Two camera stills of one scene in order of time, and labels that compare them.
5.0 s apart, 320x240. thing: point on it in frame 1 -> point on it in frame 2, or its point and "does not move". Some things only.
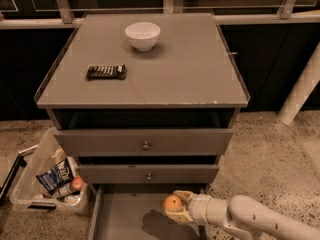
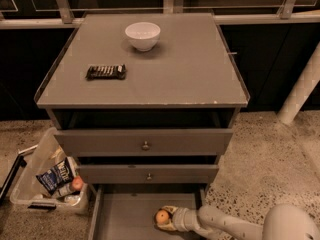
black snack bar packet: (106, 72) does not move
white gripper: (199, 206) -> (181, 218)
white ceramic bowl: (143, 36) does not move
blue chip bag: (57, 176) does not move
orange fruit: (172, 202) -> (162, 216)
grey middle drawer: (149, 173) does not move
